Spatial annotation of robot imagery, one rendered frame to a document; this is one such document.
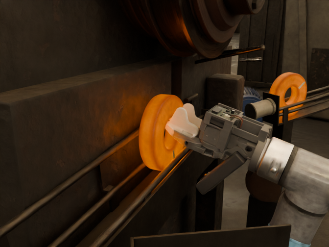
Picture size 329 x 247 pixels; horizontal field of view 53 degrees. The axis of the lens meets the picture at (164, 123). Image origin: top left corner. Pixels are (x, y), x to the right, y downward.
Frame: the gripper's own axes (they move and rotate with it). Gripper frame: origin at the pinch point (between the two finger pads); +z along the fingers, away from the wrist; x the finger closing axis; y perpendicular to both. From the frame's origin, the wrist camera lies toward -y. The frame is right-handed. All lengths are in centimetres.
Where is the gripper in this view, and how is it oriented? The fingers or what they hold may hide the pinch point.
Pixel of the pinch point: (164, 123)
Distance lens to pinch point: 68.0
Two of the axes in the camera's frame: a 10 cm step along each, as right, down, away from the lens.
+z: -8.6, -3.8, 3.4
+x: -4.6, 2.8, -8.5
